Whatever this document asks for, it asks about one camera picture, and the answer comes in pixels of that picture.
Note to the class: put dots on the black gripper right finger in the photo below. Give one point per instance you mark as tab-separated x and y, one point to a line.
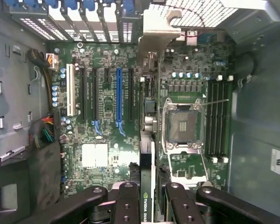
177	205

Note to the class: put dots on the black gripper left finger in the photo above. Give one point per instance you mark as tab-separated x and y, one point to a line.
127	205

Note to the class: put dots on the silver chipset heatsink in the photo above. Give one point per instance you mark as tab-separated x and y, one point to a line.
95	155

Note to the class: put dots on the CPU socket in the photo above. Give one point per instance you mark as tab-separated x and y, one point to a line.
184	126

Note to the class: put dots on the black RAM slot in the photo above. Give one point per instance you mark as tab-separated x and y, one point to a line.
214	116
220	116
208	116

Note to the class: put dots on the black plastic drive shroud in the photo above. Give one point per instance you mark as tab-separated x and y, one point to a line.
37	175

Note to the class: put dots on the green motherboard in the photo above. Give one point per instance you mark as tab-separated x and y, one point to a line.
107	105

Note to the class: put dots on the white barcode sticker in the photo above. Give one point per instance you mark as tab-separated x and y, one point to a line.
277	161

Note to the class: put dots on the socket locking lever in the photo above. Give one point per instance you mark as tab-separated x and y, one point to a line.
214	102

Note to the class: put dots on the long black expansion slot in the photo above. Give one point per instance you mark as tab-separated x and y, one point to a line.
130	93
84	93

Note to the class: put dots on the blue expansion slot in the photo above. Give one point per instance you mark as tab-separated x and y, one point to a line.
119	93

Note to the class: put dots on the black slot with blue latch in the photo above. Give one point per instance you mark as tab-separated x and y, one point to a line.
95	93

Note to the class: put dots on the black open PC case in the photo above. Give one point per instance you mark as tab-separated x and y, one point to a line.
259	112

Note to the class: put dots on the white expansion slot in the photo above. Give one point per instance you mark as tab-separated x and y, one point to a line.
71	91

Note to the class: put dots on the short black expansion slot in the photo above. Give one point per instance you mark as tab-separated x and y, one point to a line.
107	76

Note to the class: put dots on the grey power supply unit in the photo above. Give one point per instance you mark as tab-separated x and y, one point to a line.
11	70

